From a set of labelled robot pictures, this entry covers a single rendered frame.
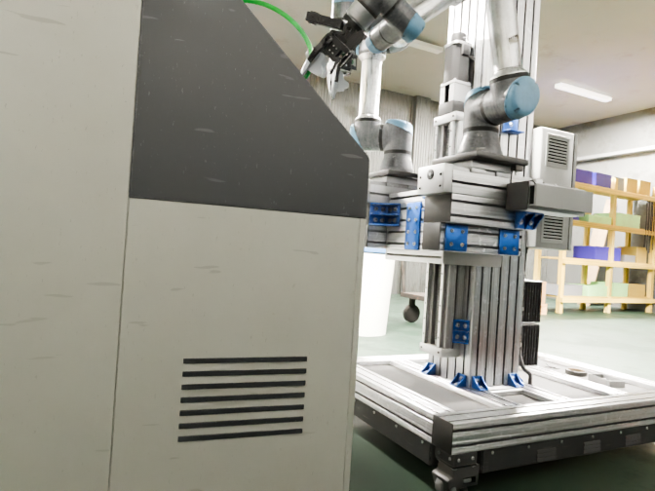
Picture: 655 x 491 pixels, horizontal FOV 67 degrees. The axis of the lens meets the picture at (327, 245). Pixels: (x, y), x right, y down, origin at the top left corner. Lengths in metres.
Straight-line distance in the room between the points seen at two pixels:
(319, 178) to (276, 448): 0.68
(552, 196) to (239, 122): 1.00
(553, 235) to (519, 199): 0.46
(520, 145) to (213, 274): 1.35
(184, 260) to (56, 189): 0.30
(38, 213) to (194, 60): 0.48
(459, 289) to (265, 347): 0.93
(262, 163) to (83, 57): 0.44
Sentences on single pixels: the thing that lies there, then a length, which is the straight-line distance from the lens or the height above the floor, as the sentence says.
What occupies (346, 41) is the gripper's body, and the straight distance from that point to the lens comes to 1.52.
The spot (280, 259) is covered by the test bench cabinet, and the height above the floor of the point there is 0.67.
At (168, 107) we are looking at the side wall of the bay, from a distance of 1.22.
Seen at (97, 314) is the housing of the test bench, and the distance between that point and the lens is 1.20.
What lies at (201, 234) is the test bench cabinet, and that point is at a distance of 1.19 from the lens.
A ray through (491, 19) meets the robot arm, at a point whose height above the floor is 1.43.
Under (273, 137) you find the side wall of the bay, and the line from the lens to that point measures 1.25.
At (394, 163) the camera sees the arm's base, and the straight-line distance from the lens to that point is 2.11.
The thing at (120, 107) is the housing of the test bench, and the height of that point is 0.98.
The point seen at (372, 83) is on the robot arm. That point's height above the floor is 1.42.
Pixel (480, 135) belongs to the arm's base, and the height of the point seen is 1.10.
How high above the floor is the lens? 0.70
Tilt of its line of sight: 1 degrees up
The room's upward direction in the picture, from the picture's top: 4 degrees clockwise
